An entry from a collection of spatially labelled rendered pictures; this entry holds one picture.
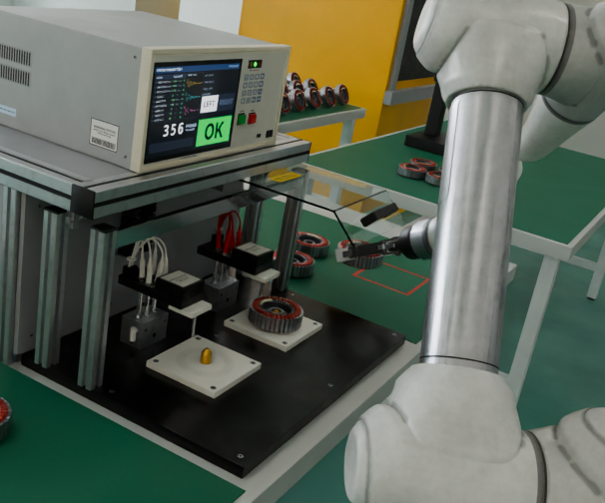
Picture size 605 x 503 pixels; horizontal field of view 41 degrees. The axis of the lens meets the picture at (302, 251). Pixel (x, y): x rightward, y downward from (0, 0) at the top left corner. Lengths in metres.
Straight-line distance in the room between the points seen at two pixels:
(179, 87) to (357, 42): 3.72
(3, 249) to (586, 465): 0.95
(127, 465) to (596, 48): 0.90
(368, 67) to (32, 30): 3.70
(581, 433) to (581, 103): 0.49
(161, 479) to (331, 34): 4.15
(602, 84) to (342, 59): 3.95
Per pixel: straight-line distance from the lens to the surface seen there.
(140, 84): 1.35
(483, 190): 1.08
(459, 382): 0.99
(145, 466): 1.28
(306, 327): 1.69
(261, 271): 1.66
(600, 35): 1.20
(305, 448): 1.37
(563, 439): 1.05
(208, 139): 1.51
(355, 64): 5.09
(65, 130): 1.48
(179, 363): 1.48
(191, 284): 1.46
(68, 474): 1.26
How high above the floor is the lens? 1.51
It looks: 20 degrees down
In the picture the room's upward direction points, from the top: 10 degrees clockwise
